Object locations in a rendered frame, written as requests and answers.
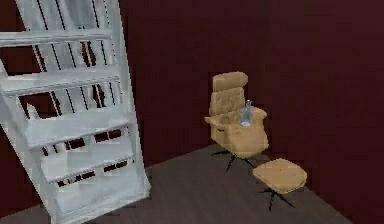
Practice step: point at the white shelf unit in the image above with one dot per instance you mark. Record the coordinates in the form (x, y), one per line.
(76, 126)

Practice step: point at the clear glass bottle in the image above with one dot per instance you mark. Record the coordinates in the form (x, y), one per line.
(246, 115)

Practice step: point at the tan footstool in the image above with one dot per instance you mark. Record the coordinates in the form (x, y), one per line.
(280, 175)

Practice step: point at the tan lounge armchair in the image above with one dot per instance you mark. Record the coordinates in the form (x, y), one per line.
(230, 110)

